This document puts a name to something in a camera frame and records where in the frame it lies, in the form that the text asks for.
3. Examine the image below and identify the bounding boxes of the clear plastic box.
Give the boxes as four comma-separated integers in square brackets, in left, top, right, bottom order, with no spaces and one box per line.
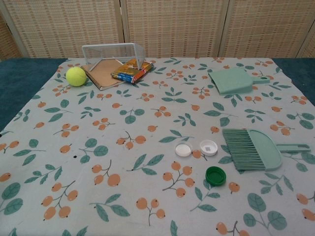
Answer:
[82,43,146,72]

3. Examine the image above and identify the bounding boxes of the green plastic brush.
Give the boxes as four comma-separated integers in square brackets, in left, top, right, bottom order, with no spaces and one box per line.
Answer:
[222,128,312,172]

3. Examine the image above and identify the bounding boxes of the colourful snack packet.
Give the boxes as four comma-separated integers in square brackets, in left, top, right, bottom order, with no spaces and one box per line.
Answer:
[110,59,154,85]

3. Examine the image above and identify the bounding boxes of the plain white bottle cap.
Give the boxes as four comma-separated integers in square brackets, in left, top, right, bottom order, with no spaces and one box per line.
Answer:
[174,143,193,157]

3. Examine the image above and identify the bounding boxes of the woven bamboo folding screen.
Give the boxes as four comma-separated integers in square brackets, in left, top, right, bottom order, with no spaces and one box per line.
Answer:
[0,0,315,62]

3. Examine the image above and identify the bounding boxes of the brown spiral notebook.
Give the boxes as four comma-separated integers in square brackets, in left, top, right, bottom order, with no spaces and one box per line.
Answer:
[81,59,129,91]

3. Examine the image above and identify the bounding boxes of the white bottle cap grey mark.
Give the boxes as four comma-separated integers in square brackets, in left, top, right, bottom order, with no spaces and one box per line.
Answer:
[199,140,219,156]

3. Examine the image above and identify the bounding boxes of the green bottle cap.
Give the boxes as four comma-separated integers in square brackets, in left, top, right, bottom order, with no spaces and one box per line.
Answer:
[205,166,227,187]

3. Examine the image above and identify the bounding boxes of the yellow tennis ball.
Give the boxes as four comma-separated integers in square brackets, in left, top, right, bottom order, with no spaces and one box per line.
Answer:
[65,67,88,87]

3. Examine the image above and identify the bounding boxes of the floral printed tablecloth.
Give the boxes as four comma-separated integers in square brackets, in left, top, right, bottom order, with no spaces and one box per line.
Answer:
[0,57,315,236]

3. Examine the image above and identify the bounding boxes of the mint green dustpan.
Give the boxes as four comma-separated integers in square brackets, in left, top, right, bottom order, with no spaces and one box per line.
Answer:
[208,69,271,96]

